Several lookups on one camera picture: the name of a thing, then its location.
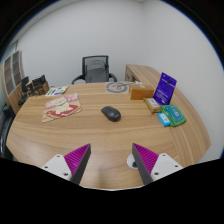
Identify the clear sheet with grey circle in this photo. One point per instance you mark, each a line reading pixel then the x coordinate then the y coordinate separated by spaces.
pixel 117 87

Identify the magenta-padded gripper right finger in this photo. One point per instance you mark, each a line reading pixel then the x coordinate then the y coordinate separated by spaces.
pixel 146 159

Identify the brown printed carton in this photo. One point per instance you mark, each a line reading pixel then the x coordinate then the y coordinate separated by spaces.
pixel 41 89

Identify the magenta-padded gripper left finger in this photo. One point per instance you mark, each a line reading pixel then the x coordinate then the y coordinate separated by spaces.
pixel 77 159

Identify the black mesh office chair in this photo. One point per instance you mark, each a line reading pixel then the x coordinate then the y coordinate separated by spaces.
pixel 84 65

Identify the black leather armchair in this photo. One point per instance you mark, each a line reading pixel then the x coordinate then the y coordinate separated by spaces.
pixel 6 130

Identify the white green purple sticker sheet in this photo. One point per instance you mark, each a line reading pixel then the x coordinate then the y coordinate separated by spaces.
pixel 56 91

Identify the brown cardboard box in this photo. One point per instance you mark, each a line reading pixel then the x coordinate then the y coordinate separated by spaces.
pixel 141 92

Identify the black box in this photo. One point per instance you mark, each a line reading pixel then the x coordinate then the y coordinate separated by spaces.
pixel 38 80

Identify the green flat package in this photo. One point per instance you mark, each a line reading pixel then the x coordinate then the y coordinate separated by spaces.
pixel 176 115

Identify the purple card package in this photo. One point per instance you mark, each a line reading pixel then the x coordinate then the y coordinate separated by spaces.
pixel 165 88

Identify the wooden side desk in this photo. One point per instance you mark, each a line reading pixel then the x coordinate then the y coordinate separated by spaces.
pixel 143 71

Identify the wooden shelf cabinet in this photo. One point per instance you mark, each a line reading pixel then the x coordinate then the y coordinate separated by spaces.
pixel 11 76

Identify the white round desk grommet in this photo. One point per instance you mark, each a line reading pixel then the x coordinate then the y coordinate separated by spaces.
pixel 131 161

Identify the black computer mouse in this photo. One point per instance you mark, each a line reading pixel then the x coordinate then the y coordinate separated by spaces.
pixel 111 113

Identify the small blue package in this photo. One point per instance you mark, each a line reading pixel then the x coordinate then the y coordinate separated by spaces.
pixel 164 119

